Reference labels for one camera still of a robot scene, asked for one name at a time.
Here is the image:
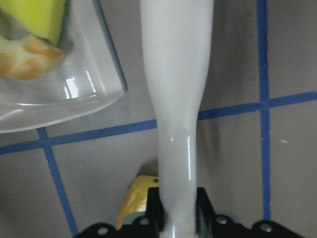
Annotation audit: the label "yellow toy lemon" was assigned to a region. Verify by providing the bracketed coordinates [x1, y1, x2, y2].
[116, 175, 159, 230]

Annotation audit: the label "beige dustpan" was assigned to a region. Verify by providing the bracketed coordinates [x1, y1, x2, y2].
[0, 0, 126, 133]

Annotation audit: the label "toy croissant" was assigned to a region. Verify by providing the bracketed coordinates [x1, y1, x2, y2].
[0, 34, 65, 80]

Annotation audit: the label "white hand brush black bristles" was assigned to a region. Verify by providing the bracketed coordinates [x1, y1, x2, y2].
[140, 0, 213, 238]

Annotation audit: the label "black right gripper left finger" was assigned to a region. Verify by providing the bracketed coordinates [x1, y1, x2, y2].
[146, 187, 164, 232]

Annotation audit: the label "yellow green sponge piece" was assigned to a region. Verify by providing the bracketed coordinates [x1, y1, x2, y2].
[0, 0, 67, 47]

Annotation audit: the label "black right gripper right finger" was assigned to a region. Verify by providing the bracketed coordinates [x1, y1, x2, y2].
[196, 187, 215, 235]

